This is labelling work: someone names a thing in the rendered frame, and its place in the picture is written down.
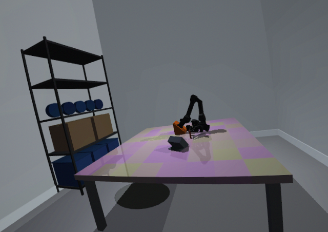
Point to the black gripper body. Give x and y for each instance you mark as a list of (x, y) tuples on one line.
[(199, 127)]

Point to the dark grey sloped panel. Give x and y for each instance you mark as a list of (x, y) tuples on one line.
[(178, 143)]

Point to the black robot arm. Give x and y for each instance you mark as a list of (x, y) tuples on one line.
[(202, 117)]

